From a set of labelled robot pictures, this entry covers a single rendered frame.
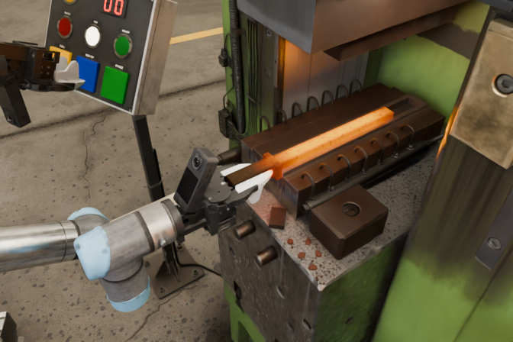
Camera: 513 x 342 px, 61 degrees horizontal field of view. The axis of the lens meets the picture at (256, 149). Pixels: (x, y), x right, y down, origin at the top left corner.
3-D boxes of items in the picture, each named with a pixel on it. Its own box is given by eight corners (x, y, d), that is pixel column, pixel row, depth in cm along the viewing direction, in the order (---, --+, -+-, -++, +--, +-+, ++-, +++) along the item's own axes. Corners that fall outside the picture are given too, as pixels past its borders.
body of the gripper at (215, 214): (219, 198, 86) (163, 224, 81) (217, 166, 81) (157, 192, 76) (240, 224, 82) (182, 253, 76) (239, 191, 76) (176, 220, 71)
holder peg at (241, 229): (239, 243, 88) (239, 234, 86) (232, 233, 89) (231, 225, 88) (256, 233, 90) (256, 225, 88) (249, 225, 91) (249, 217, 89)
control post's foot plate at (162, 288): (159, 302, 171) (155, 290, 165) (137, 263, 185) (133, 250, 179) (207, 276, 180) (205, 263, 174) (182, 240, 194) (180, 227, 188)
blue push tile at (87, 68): (92, 92, 108) (97, 62, 106) (71, 84, 111) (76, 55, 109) (98, 92, 109) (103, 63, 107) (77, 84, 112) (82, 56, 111)
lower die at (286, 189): (295, 219, 85) (298, 188, 79) (241, 162, 98) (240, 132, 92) (437, 143, 103) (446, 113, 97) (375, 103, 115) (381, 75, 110)
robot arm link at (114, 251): (79, 260, 74) (66, 228, 69) (140, 233, 79) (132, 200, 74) (95, 295, 69) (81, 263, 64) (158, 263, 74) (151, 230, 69)
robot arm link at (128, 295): (130, 260, 88) (120, 224, 81) (160, 298, 81) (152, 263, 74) (94, 282, 84) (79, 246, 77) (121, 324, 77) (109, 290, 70)
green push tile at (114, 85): (122, 105, 104) (127, 74, 102) (99, 96, 107) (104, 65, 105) (127, 104, 105) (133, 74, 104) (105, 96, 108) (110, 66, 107)
